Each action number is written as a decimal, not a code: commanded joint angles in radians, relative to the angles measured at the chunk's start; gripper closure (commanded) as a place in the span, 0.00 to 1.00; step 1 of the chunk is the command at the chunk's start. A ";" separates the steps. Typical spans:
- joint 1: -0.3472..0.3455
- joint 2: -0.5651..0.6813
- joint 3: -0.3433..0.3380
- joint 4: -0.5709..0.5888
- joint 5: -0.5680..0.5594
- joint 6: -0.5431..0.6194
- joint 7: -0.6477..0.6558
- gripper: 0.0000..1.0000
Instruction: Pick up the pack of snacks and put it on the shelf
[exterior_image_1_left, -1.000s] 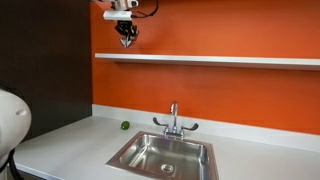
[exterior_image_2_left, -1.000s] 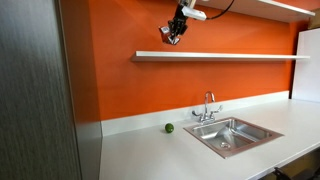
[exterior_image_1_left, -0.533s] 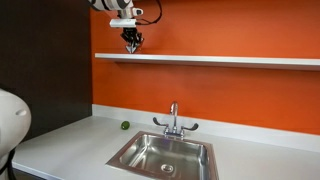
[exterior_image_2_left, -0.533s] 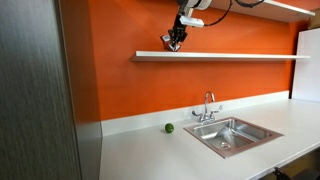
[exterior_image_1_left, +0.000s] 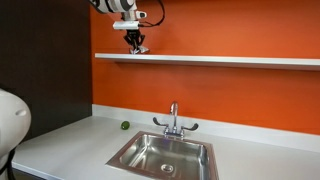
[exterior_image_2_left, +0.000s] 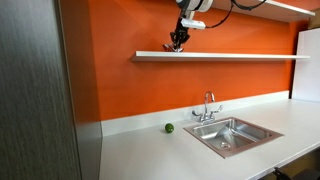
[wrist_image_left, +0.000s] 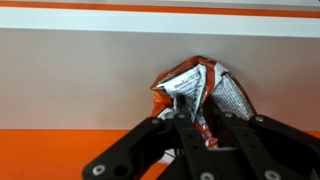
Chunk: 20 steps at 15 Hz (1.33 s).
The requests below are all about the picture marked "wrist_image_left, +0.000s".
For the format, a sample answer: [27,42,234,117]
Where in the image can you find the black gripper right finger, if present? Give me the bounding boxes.
[202,102,320,180]

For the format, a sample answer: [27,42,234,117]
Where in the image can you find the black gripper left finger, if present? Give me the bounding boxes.
[82,95,218,180]

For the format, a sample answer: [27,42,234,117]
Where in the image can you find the orange snack pack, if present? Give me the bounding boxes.
[150,55,258,166]

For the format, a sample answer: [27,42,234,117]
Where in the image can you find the white wall shelf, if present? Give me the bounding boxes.
[0,6,320,131]

